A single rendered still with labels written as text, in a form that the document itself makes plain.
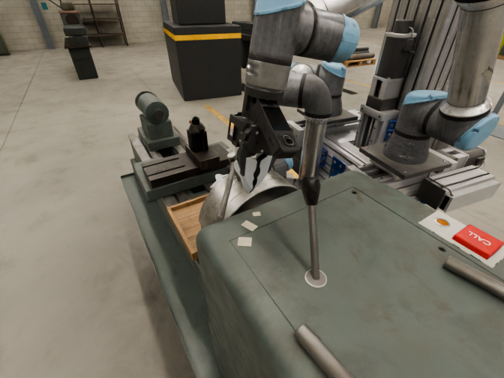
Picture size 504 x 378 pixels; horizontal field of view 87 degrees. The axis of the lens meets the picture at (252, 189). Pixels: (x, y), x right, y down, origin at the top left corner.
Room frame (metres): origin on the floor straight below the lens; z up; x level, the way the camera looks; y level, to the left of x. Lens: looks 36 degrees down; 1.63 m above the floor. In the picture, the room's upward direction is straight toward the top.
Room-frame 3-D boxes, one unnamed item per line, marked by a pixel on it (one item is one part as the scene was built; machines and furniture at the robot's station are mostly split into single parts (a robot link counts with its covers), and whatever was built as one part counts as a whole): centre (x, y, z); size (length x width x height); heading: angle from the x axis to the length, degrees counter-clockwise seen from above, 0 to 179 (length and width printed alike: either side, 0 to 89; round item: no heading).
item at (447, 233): (0.37, -0.41, 1.23); 0.13 x 0.08 x 0.06; 31
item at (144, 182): (1.22, 0.33, 0.90); 0.53 x 0.30 x 0.06; 121
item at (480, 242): (0.35, -0.43, 1.26); 0.06 x 0.06 x 0.02; 31
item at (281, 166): (0.95, -0.11, 1.07); 0.11 x 0.08 x 0.09; 121
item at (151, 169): (1.17, 0.32, 0.95); 0.43 x 0.18 x 0.04; 121
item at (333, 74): (1.34, -0.38, 1.33); 0.13 x 0.12 x 0.14; 71
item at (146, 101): (1.64, 0.63, 1.01); 0.30 x 0.20 x 0.29; 31
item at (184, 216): (0.84, 0.14, 0.89); 0.36 x 0.30 x 0.04; 121
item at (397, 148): (0.87, -0.57, 1.21); 0.15 x 0.15 x 0.10
